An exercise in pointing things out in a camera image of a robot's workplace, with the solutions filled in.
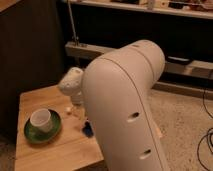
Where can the white cup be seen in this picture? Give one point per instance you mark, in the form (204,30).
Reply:
(41,119)

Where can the grey metal shelf rack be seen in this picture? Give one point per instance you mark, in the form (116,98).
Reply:
(178,36)

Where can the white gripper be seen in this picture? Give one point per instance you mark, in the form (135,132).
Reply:
(77,99)

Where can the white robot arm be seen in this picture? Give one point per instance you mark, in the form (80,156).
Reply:
(113,89)

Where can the white plastic bottle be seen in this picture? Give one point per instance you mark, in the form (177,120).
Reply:
(68,110)

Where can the blue flat object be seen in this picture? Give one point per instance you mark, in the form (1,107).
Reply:
(87,130)

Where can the wooden low table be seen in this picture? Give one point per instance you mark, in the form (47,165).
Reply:
(69,150)

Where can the green plate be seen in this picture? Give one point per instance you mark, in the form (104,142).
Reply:
(35,136)

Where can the black handle on shelf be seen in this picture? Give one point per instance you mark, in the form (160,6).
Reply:
(181,61)

